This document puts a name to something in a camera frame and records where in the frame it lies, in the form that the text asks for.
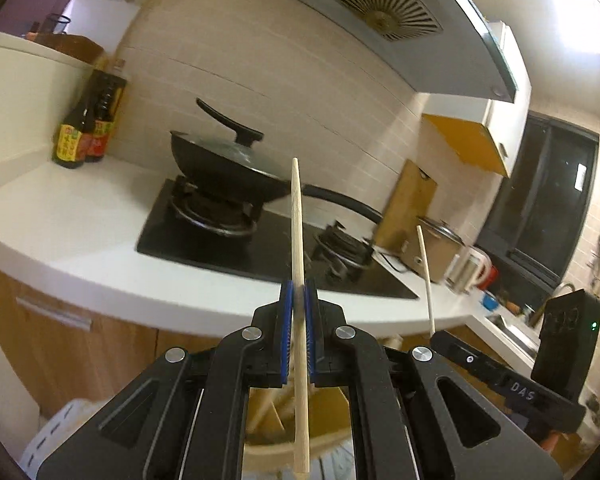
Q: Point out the wooden lower kitchen cabinet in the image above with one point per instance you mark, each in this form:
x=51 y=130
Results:
x=30 y=370

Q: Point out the grey range hood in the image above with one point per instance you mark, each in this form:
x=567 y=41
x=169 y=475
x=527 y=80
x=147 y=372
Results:
x=380 y=15

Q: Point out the black gas stove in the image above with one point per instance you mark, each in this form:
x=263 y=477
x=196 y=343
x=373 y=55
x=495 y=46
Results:
x=190 y=245

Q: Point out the metal faucet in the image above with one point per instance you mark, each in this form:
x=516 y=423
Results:
x=566 y=290

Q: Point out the white electric kettle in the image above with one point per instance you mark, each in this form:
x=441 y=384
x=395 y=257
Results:
x=467 y=270

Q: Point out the wooden cutting board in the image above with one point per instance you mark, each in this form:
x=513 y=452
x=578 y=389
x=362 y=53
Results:
x=405 y=205

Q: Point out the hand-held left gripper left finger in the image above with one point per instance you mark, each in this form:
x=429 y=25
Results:
x=286 y=320

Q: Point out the wooden chopstick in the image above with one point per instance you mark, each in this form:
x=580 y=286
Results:
x=296 y=220
x=425 y=270

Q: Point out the person's right hand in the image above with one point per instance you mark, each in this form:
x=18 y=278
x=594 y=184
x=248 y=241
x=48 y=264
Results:
x=550 y=441

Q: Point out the yellow label sauce bottle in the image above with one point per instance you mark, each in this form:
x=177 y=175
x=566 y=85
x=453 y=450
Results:
x=72 y=140

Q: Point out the white and yellow upper cabinet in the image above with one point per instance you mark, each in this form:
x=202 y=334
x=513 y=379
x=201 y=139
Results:
x=500 y=125

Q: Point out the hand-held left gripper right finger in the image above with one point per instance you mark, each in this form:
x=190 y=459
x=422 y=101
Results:
x=311 y=340

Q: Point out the blue bowl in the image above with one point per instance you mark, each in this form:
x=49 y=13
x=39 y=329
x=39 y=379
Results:
x=490 y=302

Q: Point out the beige plastic utensil basket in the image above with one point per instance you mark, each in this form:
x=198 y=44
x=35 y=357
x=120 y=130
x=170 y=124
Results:
x=330 y=410

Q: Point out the white perforated plastic basket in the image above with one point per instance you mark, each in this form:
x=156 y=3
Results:
x=55 y=435

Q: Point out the black wok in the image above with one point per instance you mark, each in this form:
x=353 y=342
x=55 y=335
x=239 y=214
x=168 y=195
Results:
x=230 y=180

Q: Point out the metal sink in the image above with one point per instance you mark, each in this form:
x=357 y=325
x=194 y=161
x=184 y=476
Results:
x=515 y=335

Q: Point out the red label sauce bottle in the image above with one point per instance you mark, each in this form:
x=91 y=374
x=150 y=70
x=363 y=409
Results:
x=105 y=125

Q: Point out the brown box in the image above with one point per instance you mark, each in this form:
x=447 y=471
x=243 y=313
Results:
x=72 y=49

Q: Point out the beige rice cooker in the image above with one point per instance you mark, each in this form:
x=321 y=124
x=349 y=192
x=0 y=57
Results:
x=435 y=255

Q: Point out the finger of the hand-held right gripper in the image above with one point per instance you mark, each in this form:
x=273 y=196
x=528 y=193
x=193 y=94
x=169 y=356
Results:
x=465 y=357

